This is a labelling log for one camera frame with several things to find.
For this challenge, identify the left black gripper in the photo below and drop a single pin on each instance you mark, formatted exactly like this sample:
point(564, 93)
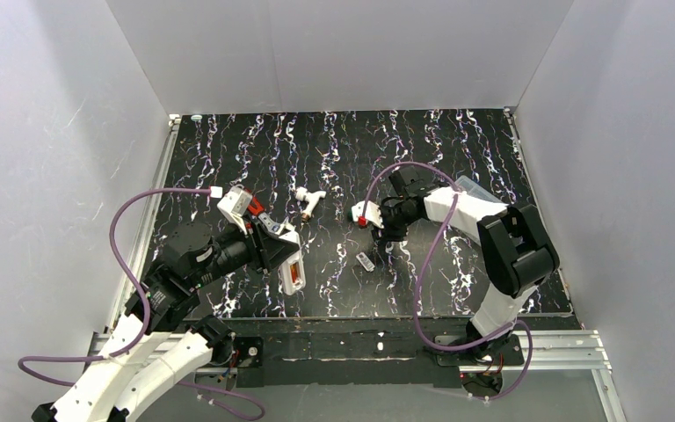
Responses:
point(257, 242)

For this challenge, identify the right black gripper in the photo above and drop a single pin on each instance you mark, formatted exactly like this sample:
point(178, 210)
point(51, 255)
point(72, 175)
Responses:
point(388, 219)

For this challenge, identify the orange battery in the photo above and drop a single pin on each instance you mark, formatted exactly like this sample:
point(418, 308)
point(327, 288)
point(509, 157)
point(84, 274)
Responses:
point(295, 275)

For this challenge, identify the white remote control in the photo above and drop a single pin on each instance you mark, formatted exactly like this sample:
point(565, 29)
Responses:
point(292, 238)

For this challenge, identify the white battery cover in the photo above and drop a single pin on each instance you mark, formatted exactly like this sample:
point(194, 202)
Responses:
point(365, 262)

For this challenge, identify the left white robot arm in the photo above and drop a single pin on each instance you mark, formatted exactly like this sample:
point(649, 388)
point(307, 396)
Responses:
point(121, 383)

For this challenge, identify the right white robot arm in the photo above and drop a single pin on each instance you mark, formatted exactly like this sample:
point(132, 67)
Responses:
point(518, 253)

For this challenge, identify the white plastic faucet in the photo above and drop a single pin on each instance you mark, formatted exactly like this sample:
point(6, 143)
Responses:
point(309, 199)

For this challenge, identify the clear plastic screw box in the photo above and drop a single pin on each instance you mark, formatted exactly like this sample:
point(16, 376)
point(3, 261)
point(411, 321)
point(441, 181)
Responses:
point(474, 190)

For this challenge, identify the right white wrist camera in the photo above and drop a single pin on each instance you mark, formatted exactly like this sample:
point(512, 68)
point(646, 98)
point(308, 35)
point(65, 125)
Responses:
point(367, 214)

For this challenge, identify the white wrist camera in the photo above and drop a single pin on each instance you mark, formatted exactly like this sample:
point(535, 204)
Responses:
point(233, 204)
point(367, 214)

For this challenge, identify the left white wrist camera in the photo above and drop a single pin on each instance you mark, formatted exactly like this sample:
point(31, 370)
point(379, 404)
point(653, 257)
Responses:
point(233, 204)

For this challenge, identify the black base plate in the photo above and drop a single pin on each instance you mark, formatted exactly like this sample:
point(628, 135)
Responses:
point(255, 368)

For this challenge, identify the aluminium frame rail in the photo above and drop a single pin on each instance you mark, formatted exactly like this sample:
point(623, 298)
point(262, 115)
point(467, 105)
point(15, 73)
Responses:
point(551, 350)

